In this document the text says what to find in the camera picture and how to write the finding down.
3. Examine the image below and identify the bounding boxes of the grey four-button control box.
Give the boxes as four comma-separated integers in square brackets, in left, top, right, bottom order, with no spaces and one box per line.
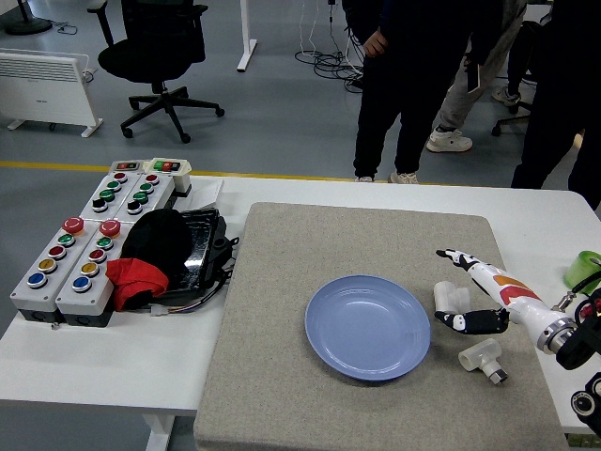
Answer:
[115,173,176,225]
[79,171,137,222]

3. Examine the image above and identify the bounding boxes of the black round stand base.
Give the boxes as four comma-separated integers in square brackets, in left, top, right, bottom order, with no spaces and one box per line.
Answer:
[4,0,53,35]

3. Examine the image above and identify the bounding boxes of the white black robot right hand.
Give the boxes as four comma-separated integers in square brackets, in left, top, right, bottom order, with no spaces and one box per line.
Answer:
[435,248,561,337]

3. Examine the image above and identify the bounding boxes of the white green-red switch box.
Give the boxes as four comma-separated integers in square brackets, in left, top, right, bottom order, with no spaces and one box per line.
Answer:
[142,157,193,196]

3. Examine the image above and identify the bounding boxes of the green tape roll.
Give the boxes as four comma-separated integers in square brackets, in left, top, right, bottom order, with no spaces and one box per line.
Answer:
[562,250,601,296]

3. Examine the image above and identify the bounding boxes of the white paper sheet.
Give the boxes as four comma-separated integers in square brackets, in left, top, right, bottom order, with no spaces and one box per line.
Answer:
[190,178,225,210]

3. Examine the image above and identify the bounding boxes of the white table leg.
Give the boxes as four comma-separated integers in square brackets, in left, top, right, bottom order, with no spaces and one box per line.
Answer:
[140,412,176,451]

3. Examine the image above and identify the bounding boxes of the white panel heater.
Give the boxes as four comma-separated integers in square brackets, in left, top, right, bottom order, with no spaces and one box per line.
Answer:
[0,47,104,138]

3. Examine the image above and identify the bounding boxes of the person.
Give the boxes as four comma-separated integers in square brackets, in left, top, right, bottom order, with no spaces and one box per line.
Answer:
[341,0,503,184]
[509,0,601,210]
[425,0,530,154]
[491,21,539,114]

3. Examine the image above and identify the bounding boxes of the blue round plate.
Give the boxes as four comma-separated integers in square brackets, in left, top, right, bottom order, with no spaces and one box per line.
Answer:
[304,274,432,382]

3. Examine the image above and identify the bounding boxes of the black cloth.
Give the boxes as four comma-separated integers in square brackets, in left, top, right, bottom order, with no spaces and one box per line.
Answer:
[119,209,193,283]

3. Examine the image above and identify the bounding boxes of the black chair base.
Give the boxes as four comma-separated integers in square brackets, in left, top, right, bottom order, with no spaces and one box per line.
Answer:
[491,101,534,137]

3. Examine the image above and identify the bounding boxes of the person's hand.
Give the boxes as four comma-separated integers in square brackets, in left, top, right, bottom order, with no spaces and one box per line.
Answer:
[363,28,390,58]

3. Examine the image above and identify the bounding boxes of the black office chair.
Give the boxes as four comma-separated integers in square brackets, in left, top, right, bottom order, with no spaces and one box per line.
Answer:
[86,0,225,145]

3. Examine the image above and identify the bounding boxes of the phone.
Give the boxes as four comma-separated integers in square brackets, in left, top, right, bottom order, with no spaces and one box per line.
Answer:
[465,60,484,93]

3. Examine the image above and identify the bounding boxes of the black plastic tray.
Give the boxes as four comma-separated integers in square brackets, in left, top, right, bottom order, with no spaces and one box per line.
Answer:
[154,208,240,302]

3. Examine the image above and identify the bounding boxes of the multicolour wires white connector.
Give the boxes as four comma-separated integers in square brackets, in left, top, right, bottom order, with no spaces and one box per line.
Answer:
[149,276,226,317]

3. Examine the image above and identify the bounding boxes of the red cloth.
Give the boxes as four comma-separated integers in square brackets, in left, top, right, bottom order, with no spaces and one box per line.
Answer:
[105,257,170,312]

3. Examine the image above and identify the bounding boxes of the grey five-button control box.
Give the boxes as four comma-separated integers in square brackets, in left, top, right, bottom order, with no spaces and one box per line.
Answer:
[9,216,95,323]
[54,218,124,328]

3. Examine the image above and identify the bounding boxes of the white pipe tee metal thread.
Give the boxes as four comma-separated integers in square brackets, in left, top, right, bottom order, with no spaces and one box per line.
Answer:
[458,337,510,385]

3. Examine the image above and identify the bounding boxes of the floor cable bundle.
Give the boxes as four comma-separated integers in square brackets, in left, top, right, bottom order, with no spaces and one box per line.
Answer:
[294,0,365,93]

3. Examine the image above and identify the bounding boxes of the plain white pipe tee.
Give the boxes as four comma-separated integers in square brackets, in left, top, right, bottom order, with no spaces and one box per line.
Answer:
[432,280,470,314]

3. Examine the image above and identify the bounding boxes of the white desk leg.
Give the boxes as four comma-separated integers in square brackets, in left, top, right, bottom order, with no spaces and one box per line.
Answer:
[236,0,258,72]

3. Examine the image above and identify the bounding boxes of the grey-brown table mat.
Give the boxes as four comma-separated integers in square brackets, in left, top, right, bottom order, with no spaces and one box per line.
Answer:
[193,201,570,451]

